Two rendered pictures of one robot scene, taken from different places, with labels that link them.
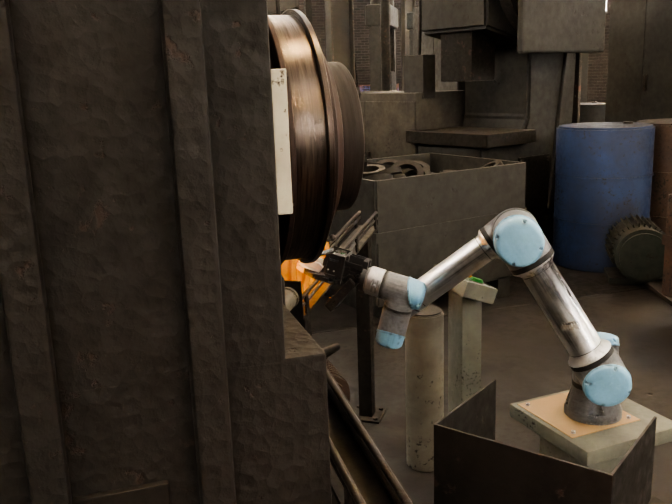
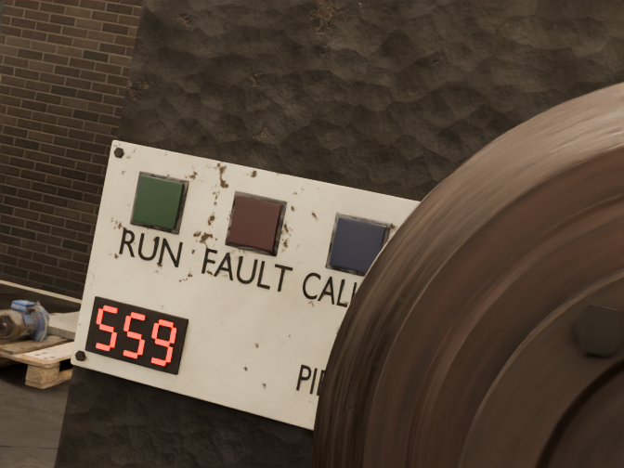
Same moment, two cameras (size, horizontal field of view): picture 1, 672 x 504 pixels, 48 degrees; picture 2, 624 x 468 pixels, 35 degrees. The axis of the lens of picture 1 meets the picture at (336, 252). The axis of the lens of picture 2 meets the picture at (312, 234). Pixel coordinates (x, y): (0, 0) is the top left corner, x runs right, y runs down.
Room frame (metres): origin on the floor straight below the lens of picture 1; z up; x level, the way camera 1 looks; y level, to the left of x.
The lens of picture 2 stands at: (1.49, -0.50, 1.24)
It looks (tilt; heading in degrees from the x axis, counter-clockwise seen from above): 3 degrees down; 123
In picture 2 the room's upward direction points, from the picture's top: 11 degrees clockwise
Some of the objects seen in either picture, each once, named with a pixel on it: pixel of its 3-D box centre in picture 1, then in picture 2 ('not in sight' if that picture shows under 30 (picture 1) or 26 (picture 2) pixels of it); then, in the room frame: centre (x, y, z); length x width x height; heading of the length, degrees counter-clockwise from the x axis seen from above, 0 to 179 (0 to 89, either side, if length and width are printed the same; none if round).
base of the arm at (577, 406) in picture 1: (593, 396); not in sight; (1.89, -0.69, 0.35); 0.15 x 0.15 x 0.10
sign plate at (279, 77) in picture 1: (261, 136); (246, 288); (1.06, 0.10, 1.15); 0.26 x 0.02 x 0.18; 17
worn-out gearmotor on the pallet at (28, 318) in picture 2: not in sight; (32, 320); (-2.35, 3.02, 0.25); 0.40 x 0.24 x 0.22; 107
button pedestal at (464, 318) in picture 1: (464, 362); not in sight; (2.28, -0.41, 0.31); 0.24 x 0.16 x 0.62; 17
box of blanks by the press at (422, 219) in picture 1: (407, 227); not in sight; (4.13, -0.41, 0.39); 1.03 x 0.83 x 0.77; 122
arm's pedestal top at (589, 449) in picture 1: (592, 420); not in sight; (1.89, -0.69, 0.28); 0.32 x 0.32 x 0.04; 23
